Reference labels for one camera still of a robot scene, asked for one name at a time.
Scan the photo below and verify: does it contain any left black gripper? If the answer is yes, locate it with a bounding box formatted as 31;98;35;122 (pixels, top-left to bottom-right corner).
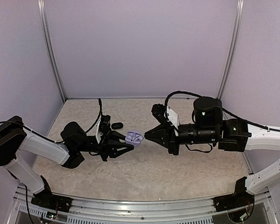
76;127;135;161

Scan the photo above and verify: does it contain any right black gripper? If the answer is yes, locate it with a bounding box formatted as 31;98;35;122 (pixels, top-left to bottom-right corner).
144;122;217;155

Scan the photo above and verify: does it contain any black earbud charging case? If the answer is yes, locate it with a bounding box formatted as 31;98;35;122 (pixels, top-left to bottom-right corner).
111;122;123;130

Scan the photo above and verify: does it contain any purple earbud charging case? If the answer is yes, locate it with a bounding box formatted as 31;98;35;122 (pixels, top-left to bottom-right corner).
125;130;144;147

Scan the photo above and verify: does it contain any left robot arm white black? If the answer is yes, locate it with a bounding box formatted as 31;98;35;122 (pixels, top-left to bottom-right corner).
0;116;134;208

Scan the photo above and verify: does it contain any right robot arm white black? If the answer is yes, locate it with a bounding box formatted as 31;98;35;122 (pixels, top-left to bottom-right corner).
144;97;280;207

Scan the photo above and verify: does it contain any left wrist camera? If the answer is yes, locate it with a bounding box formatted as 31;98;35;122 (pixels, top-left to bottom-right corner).
95;115;111;143

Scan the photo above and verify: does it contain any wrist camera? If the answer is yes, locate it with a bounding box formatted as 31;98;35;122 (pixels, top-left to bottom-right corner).
152;104;180;136
95;115;111;143

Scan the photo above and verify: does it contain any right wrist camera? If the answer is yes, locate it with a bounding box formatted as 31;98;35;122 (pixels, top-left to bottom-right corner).
152;104;180;136

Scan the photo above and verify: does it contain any front aluminium rail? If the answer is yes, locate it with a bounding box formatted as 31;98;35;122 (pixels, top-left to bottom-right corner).
13;191;271;224

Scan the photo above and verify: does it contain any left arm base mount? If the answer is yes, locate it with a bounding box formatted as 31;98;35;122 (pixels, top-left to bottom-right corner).
31;195;72;213

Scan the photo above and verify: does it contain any right aluminium frame post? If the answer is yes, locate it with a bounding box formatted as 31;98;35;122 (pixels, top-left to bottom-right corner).
217;0;244;99

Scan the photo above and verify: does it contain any aluminium frame post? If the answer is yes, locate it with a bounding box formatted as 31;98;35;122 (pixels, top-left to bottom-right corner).
37;0;67;103
217;0;244;99

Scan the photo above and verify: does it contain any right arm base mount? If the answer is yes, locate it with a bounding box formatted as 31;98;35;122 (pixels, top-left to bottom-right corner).
213;194;254;212

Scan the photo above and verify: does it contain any left aluminium frame post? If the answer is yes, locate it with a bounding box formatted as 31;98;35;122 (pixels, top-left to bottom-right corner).
37;0;67;103

